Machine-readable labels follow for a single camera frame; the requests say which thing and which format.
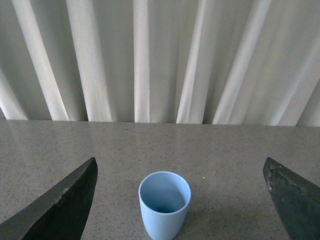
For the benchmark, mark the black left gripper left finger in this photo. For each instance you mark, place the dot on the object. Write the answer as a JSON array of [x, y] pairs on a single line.
[[61, 213]]

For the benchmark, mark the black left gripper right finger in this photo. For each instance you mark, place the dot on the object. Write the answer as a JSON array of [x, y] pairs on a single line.
[[296, 200]]

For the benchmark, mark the light blue plastic cup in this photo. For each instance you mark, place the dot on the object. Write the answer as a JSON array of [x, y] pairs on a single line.
[[164, 198]]

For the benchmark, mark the white pleated curtain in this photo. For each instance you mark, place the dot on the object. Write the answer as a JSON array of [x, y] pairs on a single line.
[[220, 62]]

